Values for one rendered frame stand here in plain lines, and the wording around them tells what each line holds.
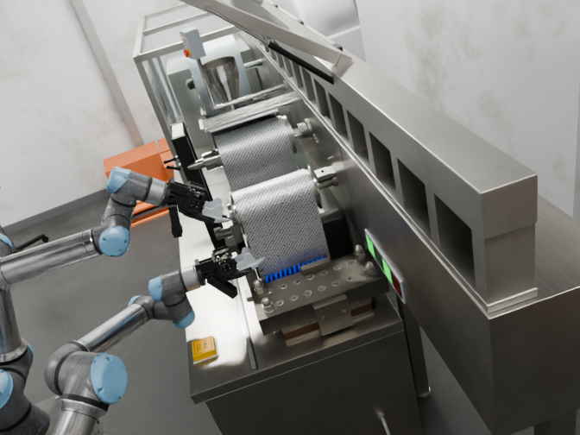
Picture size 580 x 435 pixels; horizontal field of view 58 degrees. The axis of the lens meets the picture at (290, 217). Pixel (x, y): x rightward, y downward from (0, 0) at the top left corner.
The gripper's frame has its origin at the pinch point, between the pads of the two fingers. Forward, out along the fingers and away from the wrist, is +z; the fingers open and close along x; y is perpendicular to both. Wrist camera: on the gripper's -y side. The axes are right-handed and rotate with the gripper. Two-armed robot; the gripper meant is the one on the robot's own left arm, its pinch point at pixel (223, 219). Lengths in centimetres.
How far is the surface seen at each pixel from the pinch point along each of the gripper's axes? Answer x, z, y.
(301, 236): -4.2, 23.9, 4.3
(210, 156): 24.9, -5.8, 9.2
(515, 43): 67, 107, 89
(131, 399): 70, 16, -150
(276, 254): -4.2, 19.1, -4.3
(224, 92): 69, 0, 22
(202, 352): -16.9, 6.0, -37.5
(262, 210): -4.1, 8.4, 8.6
